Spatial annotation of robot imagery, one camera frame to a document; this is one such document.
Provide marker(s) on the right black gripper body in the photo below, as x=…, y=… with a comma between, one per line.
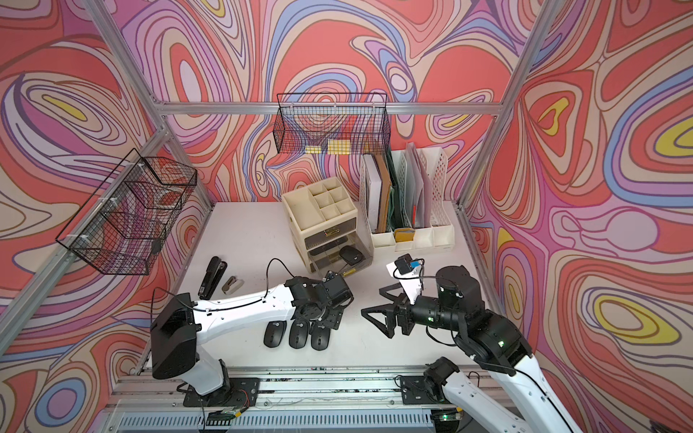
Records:
x=425, y=311

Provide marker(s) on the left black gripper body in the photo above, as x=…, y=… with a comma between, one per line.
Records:
x=324, y=312

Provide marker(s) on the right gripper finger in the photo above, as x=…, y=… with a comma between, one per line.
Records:
x=384, y=320
x=394, y=294

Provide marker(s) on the black computer mouse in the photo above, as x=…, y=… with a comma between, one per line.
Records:
x=319, y=337
x=274, y=333
x=351, y=255
x=299, y=333

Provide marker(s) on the beige drawer organizer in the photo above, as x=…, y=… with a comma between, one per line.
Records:
x=319, y=215

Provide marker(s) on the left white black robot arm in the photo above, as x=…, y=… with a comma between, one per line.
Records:
x=180, y=331

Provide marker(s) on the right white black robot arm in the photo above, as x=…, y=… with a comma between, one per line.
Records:
x=489, y=339

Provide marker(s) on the white file rack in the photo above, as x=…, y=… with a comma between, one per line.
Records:
x=439, y=237

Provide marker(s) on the green folder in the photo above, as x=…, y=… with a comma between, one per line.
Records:
x=397, y=218

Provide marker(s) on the brown cardboard folder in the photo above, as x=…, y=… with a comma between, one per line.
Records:
x=385, y=194

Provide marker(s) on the black stapler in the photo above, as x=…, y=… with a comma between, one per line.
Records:
x=214, y=273

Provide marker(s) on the translucent grey folders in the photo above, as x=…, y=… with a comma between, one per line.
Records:
x=417, y=188

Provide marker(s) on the white book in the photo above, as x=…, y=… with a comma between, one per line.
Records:
x=374, y=186

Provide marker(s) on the small yellow notes pad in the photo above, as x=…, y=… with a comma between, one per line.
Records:
x=313, y=149

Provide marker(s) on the yellow sticky notes pad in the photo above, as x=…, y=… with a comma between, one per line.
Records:
x=339, y=147

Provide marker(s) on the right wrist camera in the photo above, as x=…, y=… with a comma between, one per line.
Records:
x=408, y=272

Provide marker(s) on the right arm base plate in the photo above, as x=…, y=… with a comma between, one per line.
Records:
x=415, y=391

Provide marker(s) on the aluminium rail base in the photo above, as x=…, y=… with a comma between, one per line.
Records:
x=296, y=401

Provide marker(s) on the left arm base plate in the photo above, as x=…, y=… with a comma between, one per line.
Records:
x=238, y=393

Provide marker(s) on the back black wire basket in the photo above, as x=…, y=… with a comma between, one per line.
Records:
x=313, y=118

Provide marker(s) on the black wire basket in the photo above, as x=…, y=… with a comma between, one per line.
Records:
x=313, y=118
x=123, y=226

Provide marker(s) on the left black wire basket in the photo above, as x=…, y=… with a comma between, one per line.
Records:
x=123, y=226

